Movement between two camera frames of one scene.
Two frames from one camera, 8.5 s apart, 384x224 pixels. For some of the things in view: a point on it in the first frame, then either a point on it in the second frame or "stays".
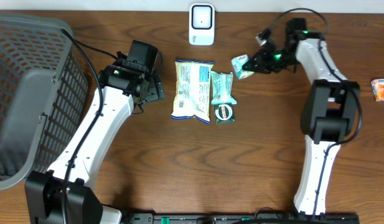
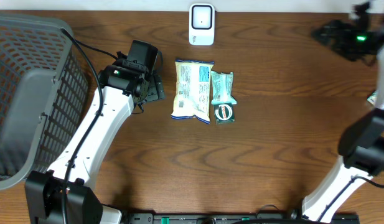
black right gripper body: [270, 60] to [351, 41]
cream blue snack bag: [193, 89] stays
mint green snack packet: [222, 88] stays
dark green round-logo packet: [224, 113] stays
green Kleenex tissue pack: [237, 62] to [372, 98]
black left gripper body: [156, 90] stays
